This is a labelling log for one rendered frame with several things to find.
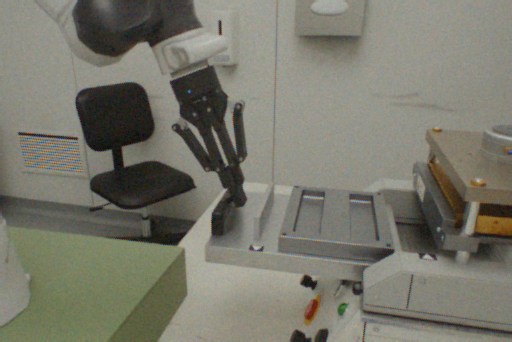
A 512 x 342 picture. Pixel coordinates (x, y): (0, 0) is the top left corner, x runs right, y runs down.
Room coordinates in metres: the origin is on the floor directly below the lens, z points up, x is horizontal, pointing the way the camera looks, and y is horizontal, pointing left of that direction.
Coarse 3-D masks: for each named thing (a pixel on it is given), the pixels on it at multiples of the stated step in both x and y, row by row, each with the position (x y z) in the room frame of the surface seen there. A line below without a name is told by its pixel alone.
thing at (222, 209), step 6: (228, 192) 0.67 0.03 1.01; (222, 198) 0.65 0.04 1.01; (228, 198) 0.65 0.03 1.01; (222, 204) 0.63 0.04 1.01; (228, 204) 0.63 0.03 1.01; (216, 210) 0.60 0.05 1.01; (222, 210) 0.61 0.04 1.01; (228, 210) 0.63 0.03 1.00; (216, 216) 0.59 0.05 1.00; (222, 216) 0.60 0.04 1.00; (210, 222) 0.60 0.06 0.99; (216, 222) 0.59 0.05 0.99; (222, 222) 0.59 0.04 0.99; (216, 228) 0.59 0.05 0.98; (222, 228) 0.59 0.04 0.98; (216, 234) 0.60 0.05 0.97; (222, 234) 0.59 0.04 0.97
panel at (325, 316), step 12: (312, 276) 0.77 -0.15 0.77; (324, 288) 0.65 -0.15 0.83; (348, 288) 0.55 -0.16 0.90; (324, 300) 0.61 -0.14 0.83; (336, 300) 0.56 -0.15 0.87; (348, 300) 0.52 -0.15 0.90; (324, 312) 0.58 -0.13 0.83; (336, 312) 0.53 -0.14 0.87; (348, 312) 0.49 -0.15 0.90; (312, 324) 0.59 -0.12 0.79; (324, 324) 0.54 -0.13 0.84; (336, 324) 0.50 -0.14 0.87; (312, 336) 0.56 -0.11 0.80; (336, 336) 0.48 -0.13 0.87
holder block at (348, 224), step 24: (312, 192) 0.72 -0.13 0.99; (336, 192) 0.71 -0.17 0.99; (360, 192) 0.71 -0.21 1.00; (288, 216) 0.61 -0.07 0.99; (312, 216) 0.64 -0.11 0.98; (336, 216) 0.61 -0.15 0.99; (360, 216) 0.64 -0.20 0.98; (384, 216) 0.61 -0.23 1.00; (288, 240) 0.54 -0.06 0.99; (312, 240) 0.54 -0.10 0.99; (336, 240) 0.53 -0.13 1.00; (360, 240) 0.54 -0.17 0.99; (384, 240) 0.54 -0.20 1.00
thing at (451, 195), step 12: (432, 168) 0.66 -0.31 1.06; (444, 180) 0.61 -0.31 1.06; (444, 192) 0.57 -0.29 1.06; (456, 192) 0.56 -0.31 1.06; (456, 204) 0.52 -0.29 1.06; (492, 204) 0.52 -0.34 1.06; (456, 216) 0.50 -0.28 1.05; (480, 216) 0.49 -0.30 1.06; (492, 216) 0.49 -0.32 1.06; (504, 216) 0.49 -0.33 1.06; (456, 228) 0.49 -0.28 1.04; (480, 228) 0.49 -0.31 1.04; (492, 228) 0.49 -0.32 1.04; (504, 228) 0.48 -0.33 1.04; (480, 240) 0.49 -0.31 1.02; (492, 240) 0.48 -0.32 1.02; (504, 240) 0.48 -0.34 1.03
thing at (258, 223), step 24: (240, 216) 0.66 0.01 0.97; (264, 216) 0.62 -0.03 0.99; (216, 240) 0.58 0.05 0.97; (240, 240) 0.58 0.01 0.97; (264, 240) 0.58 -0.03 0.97; (240, 264) 0.55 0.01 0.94; (264, 264) 0.54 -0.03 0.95; (288, 264) 0.53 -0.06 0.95; (312, 264) 0.53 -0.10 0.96; (336, 264) 0.52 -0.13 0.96; (360, 264) 0.51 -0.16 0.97
